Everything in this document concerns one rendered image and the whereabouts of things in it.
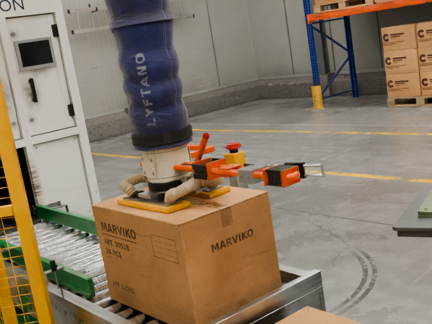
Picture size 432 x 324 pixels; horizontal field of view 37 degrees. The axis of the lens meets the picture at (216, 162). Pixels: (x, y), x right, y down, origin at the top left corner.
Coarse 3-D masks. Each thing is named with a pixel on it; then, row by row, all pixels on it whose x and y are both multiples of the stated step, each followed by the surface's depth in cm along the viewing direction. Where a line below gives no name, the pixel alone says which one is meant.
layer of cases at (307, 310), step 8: (296, 312) 223; (304, 312) 222; (312, 312) 221; (320, 312) 220; (288, 320) 218; (296, 320) 217; (304, 320) 216; (312, 320) 215; (320, 320) 214; (328, 320) 214; (336, 320) 213; (344, 320) 212; (352, 320) 211
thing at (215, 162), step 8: (200, 160) 223; (208, 160) 225; (216, 160) 218; (224, 160) 220; (192, 168) 220; (200, 168) 217; (208, 168) 215; (200, 176) 218; (208, 176) 216; (216, 176) 218
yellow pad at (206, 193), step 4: (204, 188) 239; (208, 188) 238; (212, 188) 237; (216, 188) 237; (220, 188) 237; (224, 188) 237; (228, 188) 238; (200, 192) 237; (204, 192) 235; (208, 192) 234; (212, 192) 233; (216, 192) 234; (220, 192) 235; (224, 192) 236; (196, 196) 239; (200, 196) 237; (204, 196) 235; (208, 196) 233; (212, 196) 233; (216, 196) 234
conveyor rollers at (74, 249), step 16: (48, 224) 397; (16, 240) 375; (48, 240) 361; (64, 240) 356; (80, 240) 352; (96, 240) 347; (48, 256) 332; (64, 256) 327; (80, 256) 323; (96, 256) 319; (80, 272) 302; (96, 272) 298; (64, 288) 287; (96, 288) 278; (96, 304) 259; (112, 304) 262; (144, 320) 239
